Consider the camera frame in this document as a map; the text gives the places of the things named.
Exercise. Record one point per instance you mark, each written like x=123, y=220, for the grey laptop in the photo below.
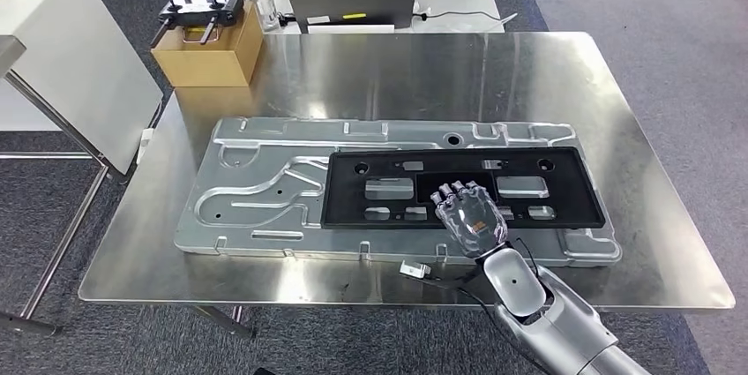
x=350, y=1

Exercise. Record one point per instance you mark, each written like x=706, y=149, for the clear cup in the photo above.
x=261, y=4

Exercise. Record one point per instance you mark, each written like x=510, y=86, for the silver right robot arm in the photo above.
x=555, y=325

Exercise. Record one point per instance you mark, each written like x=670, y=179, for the cardboard box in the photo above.
x=204, y=65

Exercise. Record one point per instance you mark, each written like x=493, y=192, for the black right camera bracket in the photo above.
x=456, y=282

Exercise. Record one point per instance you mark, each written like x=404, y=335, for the black plastic plate part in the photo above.
x=345, y=203

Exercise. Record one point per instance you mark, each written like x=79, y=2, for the stamped metal panel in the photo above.
x=245, y=232

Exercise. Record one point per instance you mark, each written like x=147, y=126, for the steel table crossbar legs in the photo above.
x=11, y=54

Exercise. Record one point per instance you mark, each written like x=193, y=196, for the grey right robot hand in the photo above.
x=473, y=223

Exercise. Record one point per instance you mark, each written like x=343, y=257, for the black remote controller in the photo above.
x=201, y=9

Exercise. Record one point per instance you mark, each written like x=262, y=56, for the steel workbench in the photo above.
x=409, y=80

